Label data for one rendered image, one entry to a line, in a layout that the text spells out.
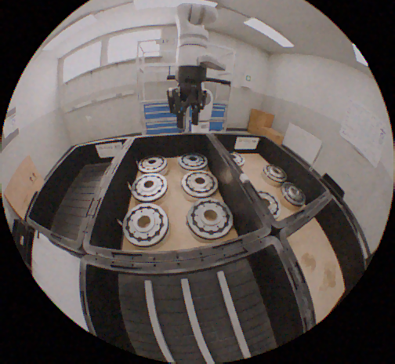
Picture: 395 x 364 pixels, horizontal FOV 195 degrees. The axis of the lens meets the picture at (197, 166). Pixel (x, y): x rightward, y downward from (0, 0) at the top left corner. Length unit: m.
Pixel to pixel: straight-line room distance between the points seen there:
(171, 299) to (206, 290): 0.07
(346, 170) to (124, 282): 3.24
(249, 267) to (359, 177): 3.02
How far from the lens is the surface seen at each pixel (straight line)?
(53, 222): 0.52
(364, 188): 3.22
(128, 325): 0.32
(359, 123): 3.13
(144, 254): 0.17
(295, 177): 0.50
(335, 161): 3.15
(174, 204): 0.31
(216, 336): 0.30
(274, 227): 0.22
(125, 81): 3.07
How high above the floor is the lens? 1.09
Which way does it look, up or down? 37 degrees down
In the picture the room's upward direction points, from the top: 4 degrees clockwise
